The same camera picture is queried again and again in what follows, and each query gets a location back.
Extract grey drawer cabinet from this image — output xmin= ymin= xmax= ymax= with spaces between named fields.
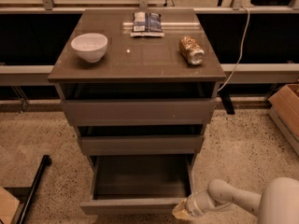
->
xmin=47 ymin=8 xmax=227 ymax=173

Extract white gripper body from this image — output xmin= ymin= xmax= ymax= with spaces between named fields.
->
xmin=185 ymin=191 xmax=208 ymax=217

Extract grey bottom drawer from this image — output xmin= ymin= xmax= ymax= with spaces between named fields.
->
xmin=80 ymin=154 xmax=192 ymax=215

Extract gold crushed can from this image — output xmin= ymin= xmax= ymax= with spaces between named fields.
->
xmin=179 ymin=35 xmax=205 ymax=65

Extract white power cable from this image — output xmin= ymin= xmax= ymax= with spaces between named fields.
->
xmin=217 ymin=6 xmax=251 ymax=92

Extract cardboard box bottom left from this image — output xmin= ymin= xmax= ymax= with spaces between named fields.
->
xmin=0 ymin=187 xmax=20 ymax=224

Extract grey drawer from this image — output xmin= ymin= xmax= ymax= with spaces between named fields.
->
xmin=78 ymin=125 xmax=204 ymax=156
xmin=58 ymin=88 xmax=216 ymax=126
xmin=80 ymin=154 xmax=192 ymax=215

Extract grey middle drawer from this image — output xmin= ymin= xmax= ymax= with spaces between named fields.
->
xmin=78 ymin=125 xmax=204 ymax=156

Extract grey top drawer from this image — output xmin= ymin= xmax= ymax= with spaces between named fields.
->
xmin=58 ymin=88 xmax=216 ymax=126

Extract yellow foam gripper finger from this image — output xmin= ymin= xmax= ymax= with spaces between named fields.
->
xmin=172 ymin=200 xmax=191 ymax=220

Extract black bracket leg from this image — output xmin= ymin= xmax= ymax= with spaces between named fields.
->
xmin=219 ymin=89 xmax=235 ymax=115

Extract black metal bar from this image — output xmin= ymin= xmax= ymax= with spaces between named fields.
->
xmin=16 ymin=155 xmax=51 ymax=224

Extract white ceramic bowl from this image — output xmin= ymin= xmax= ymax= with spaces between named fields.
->
xmin=71 ymin=33 xmax=108 ymax=63

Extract cardboard box right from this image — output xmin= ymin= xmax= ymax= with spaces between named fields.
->
xmin=269 ymin=84 xmax=299 ymax=155

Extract cardboard box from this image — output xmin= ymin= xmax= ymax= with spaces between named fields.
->
xmin=269 ymin=84 xmax=299 ymax=155
xmin=0 ymin=187 xmax=20 ymax=224

